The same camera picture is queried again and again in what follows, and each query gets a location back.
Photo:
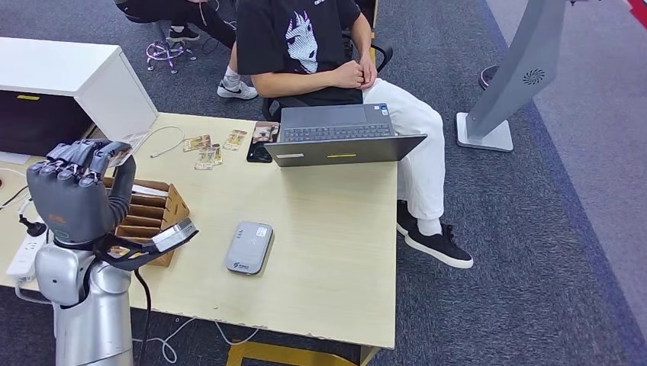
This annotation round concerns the person's left forearm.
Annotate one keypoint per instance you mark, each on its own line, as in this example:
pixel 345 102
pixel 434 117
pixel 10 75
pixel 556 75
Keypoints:
pixel 361 38

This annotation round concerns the printed room key card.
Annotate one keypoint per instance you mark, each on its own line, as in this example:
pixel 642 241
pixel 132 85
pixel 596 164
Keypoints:
pixel 119 251

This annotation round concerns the white power strip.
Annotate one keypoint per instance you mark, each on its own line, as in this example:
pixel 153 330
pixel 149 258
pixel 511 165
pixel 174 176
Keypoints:
pixel 22 257

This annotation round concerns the background person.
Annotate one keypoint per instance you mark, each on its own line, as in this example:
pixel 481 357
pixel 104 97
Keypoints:
pixel 151 10

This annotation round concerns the person's left hand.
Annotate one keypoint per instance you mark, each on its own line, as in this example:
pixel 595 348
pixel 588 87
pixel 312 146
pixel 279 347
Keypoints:
pixel 370 73

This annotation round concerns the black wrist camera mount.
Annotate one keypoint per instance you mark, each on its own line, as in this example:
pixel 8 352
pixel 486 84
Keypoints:
pixel 136 257

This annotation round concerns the grey card reader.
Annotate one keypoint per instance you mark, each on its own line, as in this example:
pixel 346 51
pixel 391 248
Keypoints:
pixel 247 247

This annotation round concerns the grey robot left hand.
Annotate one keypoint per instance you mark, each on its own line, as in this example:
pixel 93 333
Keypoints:
pixel 71 202

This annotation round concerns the grey laptop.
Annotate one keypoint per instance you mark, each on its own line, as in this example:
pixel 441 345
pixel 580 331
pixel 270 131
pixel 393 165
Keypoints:
pixel 343 151

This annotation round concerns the grey kiosk stand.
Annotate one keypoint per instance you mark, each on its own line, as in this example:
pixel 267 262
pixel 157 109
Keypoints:
pixel 520 60

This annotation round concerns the black monitor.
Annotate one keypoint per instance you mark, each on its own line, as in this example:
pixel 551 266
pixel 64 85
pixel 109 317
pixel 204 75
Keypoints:
pixel 35 126

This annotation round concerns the cardboard card organizer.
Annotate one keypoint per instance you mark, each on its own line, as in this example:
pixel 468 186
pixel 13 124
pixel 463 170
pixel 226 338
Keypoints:
pixel 174 207

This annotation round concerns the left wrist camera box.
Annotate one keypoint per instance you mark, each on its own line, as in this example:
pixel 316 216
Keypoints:
pixel 174 236

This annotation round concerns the yellow platform frame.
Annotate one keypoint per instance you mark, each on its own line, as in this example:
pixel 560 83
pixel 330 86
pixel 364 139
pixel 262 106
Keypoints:
pixel 283 353

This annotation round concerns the white paper sheet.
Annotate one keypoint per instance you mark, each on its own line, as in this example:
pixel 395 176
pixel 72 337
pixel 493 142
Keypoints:
pixel 12 157

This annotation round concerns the white desk riser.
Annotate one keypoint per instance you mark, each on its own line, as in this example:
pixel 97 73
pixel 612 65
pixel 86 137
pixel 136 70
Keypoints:
pixel 50 65

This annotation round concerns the person's right hand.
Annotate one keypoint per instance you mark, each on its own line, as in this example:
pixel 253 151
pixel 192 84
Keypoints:
pixel 349 75

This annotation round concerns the pale ID card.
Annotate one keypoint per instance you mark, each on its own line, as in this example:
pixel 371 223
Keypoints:
pixel 129 146

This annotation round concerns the person's right forearm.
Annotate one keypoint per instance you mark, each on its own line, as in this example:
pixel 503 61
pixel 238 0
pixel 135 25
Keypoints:
pixel 293 83

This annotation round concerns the seated person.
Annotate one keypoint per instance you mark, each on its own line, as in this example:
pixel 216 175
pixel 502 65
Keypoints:
pixel 283 50

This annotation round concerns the plain white card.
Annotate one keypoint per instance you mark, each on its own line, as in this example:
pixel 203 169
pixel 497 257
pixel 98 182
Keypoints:
pixel 151 191

